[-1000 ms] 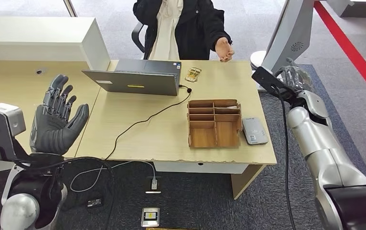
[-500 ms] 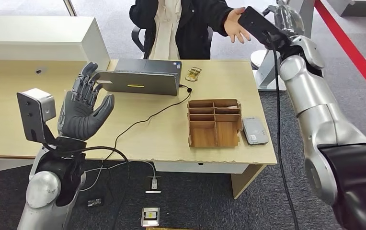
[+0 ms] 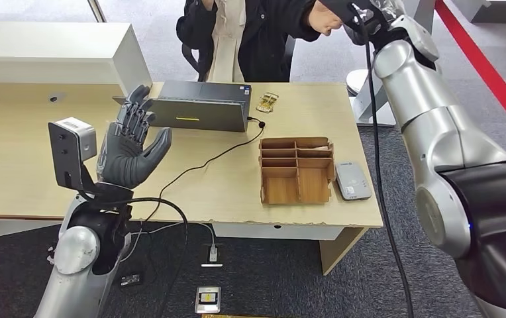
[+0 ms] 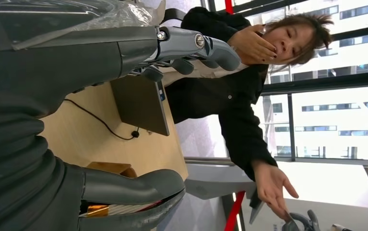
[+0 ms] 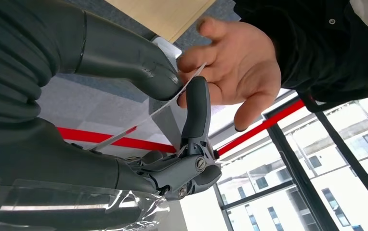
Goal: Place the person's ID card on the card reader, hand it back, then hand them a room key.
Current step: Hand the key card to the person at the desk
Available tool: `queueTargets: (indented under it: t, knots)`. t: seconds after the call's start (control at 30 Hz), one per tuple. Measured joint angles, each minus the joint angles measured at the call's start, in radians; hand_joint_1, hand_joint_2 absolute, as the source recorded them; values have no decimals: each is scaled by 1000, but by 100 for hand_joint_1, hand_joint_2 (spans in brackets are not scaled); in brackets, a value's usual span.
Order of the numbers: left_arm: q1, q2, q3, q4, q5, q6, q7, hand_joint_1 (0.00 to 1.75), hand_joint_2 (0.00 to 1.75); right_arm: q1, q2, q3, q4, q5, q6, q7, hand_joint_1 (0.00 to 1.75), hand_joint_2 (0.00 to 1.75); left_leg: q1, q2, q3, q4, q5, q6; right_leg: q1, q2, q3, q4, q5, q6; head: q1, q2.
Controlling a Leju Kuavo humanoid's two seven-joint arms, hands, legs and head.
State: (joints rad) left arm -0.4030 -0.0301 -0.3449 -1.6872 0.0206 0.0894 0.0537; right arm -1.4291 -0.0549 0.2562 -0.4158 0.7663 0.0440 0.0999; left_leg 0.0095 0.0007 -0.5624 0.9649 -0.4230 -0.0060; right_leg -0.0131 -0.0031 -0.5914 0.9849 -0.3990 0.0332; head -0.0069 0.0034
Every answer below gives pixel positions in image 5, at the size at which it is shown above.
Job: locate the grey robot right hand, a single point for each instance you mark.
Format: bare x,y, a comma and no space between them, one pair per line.
43,153

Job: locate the black window frame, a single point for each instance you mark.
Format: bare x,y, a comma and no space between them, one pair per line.
295,165

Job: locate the person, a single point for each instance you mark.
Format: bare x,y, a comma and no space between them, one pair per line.
324,47

